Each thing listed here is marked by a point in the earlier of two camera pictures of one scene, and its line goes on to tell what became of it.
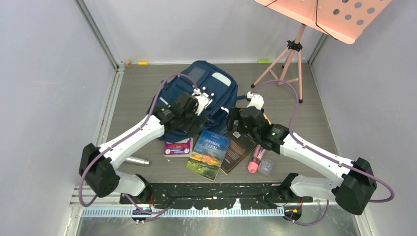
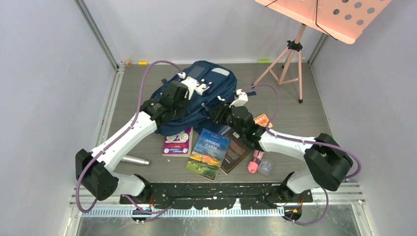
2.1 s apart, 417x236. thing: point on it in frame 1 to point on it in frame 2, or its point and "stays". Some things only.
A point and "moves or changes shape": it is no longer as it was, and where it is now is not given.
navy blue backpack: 220,82 moves or changes shape
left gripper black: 192,128 to 186,101
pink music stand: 343,19 stays
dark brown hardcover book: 240,145 stays
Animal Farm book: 208,156 stays
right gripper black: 234,115 to 218,114
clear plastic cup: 265,167 stays
